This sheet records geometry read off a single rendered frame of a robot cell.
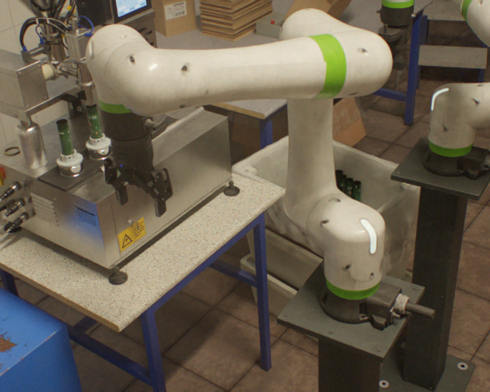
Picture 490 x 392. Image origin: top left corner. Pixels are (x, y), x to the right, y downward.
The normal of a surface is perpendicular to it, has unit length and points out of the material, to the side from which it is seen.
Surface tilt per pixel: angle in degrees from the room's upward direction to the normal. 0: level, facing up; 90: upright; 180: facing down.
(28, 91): 90
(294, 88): 106
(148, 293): 0
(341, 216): 12
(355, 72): 83
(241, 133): 65
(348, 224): 17
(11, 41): 90
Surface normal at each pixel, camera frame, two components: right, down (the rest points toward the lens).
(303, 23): -0.46, -0.53
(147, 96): 0.09, 0.51
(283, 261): -0.70, 0.51
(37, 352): 0.80, 0.29
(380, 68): 0.51, 0.26
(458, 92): -0.07, -0.72
